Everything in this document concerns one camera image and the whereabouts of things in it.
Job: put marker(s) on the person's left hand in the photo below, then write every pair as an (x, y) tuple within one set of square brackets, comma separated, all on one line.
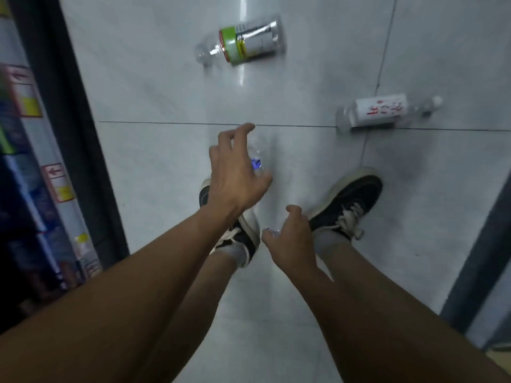
[(229, 179)]

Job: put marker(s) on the person's right hand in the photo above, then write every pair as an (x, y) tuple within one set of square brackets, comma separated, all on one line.
[(293, 247)]

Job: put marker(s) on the person's left thumb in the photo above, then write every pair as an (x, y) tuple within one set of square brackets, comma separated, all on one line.
[(262, 184)]

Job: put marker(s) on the person's right thumb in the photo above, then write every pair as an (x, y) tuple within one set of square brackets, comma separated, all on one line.
[(269, 241)]

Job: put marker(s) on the small clear plastic bottle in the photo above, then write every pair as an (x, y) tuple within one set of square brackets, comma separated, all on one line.
[(274, 232)]

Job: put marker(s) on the clear bottle with blue label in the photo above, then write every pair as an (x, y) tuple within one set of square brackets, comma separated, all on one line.
[(257, 163)]

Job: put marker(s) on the person's right forearm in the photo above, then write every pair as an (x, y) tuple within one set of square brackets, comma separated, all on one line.
[(379, 335)]

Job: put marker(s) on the person's left forearm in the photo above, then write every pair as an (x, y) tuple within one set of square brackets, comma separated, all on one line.
[(119, 299)]

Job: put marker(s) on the person's left black sneaker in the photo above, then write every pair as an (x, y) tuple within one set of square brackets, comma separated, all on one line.
[(247, 231)]

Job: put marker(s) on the person's black sneaker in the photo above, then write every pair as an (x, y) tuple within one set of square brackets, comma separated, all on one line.
[(351, 199), (247, 231)]

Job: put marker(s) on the person's left grey sock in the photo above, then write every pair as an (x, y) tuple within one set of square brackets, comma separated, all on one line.
[(235, 253)]

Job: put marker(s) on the person's grey sock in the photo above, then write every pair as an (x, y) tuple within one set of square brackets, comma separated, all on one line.
[(329, 241), (235, 253)]

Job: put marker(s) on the person's right grey sock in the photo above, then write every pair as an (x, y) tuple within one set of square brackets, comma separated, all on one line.
[(329, 241)]

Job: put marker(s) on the person's right black sneaker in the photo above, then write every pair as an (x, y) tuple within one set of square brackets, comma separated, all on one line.
[(351, 199)]

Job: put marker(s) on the person's left leg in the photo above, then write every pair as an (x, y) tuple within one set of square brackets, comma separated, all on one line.
[(199, 299)]

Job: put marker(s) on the person's leg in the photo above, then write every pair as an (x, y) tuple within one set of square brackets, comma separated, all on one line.
[(199, 299), (359, 275)]

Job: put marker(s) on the person's right leg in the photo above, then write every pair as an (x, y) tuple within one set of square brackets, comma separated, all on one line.
[(359, 275)]

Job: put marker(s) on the clear bottle with white label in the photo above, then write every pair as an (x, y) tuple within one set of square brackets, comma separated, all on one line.
[(379, 109)]

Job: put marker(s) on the clear bottle with green label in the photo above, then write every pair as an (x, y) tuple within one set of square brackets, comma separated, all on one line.
[(249, 37)]

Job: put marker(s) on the dark store shelf unit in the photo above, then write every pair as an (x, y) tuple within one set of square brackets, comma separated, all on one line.
[(72, 115)]

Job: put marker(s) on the row of blue shelf goods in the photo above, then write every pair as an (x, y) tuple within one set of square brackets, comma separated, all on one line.
[(24, 219)]

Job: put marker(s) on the grey metal shelf frame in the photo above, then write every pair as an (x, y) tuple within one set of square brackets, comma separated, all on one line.
[(479, 267)]

